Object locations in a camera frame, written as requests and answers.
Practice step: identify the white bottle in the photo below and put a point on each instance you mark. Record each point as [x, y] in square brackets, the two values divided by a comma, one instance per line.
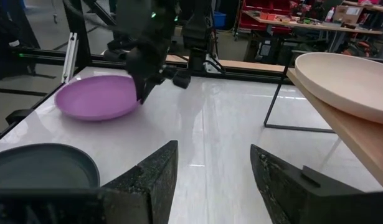
[329, 15]

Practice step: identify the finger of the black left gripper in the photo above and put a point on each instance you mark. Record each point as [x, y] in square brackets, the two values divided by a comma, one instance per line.
[182, 80]
[145, 87]

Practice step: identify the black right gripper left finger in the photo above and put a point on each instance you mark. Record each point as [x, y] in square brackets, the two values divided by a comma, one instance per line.
[147, 193]

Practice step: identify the dark grey plate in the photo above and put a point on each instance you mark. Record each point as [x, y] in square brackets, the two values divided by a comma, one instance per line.
[41, 168]

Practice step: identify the wooden top workbench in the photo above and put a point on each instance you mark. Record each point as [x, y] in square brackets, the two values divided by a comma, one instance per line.
[319, 26]

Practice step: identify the purple plate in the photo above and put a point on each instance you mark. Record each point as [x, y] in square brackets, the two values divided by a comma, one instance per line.
[91, 98]

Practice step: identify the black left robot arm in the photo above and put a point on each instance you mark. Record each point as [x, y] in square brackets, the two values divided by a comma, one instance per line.
[197, 37]

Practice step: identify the light pink plate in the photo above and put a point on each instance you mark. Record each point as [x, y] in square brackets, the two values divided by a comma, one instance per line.
[350, 84]

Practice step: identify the red bin storage rack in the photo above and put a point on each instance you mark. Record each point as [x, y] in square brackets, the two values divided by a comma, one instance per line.
[259, 6]

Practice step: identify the wooden shelf with black legs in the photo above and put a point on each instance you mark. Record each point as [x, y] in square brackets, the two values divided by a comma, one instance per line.
[365, 137]

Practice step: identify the small orange tray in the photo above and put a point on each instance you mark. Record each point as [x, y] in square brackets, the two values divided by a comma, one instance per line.
[267, 16]

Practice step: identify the silver aluminium bar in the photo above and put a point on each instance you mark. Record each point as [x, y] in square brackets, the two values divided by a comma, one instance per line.
[71, 56]

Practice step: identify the cardboard box with label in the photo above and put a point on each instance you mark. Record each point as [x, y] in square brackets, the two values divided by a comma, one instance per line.
[347, 14]

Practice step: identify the orange black machine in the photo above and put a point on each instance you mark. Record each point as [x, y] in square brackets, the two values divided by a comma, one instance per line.
[364, 47]

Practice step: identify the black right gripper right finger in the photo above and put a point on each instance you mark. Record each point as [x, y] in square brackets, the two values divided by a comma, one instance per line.
[291, 199]

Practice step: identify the black equipment box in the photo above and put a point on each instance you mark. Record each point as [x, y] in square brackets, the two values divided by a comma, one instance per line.
[262, 46]

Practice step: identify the blue bin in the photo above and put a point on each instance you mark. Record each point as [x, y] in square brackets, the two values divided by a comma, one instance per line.
[219, 19]

